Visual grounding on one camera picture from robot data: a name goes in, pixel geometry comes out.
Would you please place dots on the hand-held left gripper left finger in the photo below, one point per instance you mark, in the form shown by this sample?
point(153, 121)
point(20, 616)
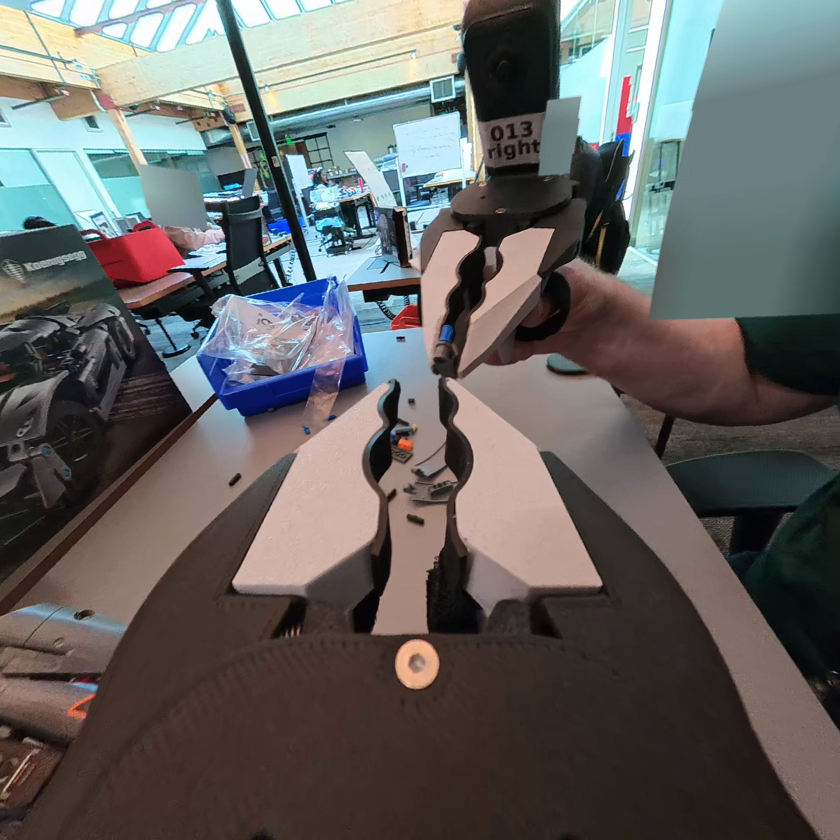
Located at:
point(308, 525)

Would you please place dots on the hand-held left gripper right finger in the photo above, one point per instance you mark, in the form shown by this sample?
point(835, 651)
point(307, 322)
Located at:
point(525, 525)

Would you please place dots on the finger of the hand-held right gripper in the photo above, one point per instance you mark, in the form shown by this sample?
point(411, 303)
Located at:
point(518, 275)
point(443, 275)

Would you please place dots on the blue lego pin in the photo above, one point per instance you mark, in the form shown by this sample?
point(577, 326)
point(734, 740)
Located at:
point(447, 333)

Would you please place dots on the grey lego car model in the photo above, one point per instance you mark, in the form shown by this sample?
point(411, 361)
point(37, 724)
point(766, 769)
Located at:
point(46, 702)

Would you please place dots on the scattered loose lego pieces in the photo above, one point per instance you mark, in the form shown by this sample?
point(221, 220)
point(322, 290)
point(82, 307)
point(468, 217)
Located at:
point(403, 446)

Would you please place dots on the lego set box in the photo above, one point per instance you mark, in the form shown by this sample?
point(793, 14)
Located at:
point(65, 394)

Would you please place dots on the person's right hand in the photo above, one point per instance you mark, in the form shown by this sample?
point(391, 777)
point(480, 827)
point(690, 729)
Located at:
point(604, 328)

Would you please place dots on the dark upright box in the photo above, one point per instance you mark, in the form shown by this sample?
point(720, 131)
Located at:
point(401, 236)

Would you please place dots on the orange bin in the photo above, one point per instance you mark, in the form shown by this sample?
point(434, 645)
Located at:
point(407, 320)

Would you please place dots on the grey background desk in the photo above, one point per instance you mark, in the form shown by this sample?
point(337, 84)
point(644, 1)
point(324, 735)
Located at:
point(374, 275)

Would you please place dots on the white air vent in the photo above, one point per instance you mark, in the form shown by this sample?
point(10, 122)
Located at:
point(443, 88)

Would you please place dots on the black backpack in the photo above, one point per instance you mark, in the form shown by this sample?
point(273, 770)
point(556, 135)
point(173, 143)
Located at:
point(607, 216)

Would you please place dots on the white whiteboard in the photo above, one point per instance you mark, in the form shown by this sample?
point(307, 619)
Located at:
point(426, 144)

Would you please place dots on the pale tilted board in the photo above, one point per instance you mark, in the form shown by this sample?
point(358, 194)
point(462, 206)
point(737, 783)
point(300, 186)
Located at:
point(367, 174)

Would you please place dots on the blue plastic bin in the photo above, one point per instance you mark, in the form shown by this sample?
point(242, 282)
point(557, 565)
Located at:
point(275, 394)

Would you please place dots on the pile of clear plastic bags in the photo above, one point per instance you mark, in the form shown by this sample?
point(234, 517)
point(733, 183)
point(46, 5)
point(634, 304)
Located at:
point(275, 328)

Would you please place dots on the black office chair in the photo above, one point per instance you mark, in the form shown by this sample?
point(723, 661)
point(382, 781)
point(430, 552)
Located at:
point(243, 229)

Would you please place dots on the dark padded office chair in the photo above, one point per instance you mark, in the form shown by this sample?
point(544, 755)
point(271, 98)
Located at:
point(748, 479)

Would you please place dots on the black floor lamp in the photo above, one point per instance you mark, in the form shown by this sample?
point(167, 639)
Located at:
point(259, 118)

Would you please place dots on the wooden background desk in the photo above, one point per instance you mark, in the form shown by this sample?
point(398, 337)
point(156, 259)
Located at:
point(157, 289)

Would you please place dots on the red tote bag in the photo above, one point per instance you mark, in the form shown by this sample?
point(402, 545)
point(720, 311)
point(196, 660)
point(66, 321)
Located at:
point(131, 259)

